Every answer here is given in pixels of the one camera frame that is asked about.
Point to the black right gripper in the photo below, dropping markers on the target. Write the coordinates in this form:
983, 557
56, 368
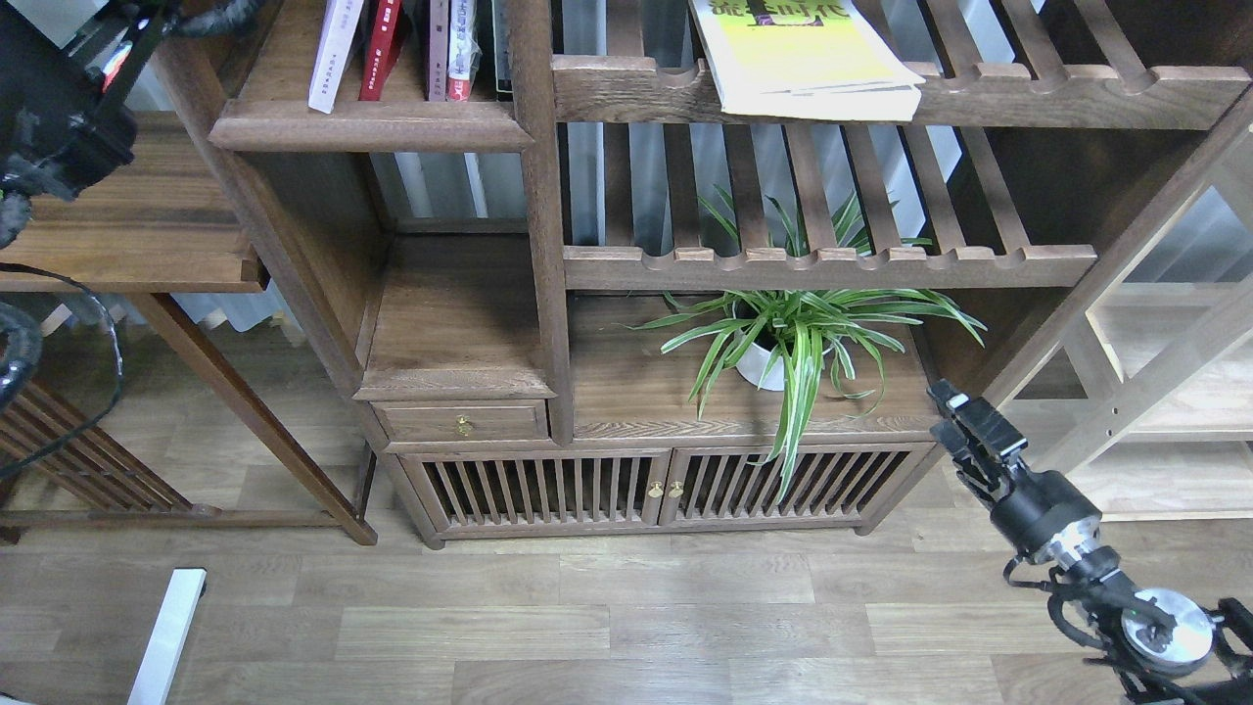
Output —
1041, 514

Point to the yellow cover book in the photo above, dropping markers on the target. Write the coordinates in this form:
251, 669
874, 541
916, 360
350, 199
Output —
817, 60

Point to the red cover book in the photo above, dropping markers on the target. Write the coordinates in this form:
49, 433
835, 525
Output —
388, 30

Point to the white lavender book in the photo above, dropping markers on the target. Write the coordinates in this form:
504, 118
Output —
340, 26

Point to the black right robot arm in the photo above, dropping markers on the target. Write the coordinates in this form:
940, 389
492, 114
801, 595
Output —
1165, 648

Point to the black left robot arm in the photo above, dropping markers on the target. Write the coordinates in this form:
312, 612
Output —
66, 121

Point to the light wooden shelf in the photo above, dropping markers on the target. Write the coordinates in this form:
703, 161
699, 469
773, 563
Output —
1147, 404

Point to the green spider plant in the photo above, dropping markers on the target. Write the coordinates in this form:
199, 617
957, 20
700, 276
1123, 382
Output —
849, 316

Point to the white plant pot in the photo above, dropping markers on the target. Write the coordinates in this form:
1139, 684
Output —
785, 355

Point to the left slatted cabinet door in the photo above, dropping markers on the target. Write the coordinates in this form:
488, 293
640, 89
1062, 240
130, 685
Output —
492, 495

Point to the dark wooden bookshelf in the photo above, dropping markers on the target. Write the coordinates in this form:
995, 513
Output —
491, 250

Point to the dark upright book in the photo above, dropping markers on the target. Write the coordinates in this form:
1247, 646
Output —
502, 72

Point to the red white upright book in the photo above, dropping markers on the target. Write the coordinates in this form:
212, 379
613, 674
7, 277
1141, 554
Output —
463, 50

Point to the white stand leg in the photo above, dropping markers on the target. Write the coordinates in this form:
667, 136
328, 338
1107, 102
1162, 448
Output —
157, 670

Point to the dark slatted wooden chair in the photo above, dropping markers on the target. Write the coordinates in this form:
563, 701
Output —
118, 488

